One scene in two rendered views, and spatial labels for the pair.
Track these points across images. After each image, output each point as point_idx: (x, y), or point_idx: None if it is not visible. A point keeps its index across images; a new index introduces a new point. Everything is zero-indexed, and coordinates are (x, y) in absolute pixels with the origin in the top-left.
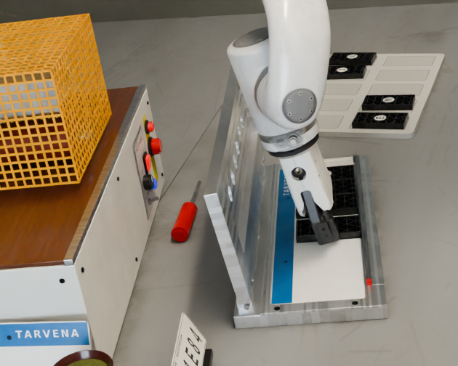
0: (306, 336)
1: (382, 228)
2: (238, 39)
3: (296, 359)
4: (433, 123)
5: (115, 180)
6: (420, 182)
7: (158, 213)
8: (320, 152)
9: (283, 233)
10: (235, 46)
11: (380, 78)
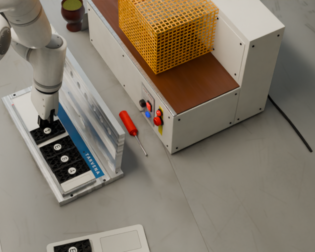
0: (30, 84)
1: (28, 155)
2: (60, 41)
3: (28, 74)
4: None
5: (121, 52)
6: (23, 199)
7: (152, 131)
8: (97, 213)
9: (69, 125)
10: (58, 35)
11: None
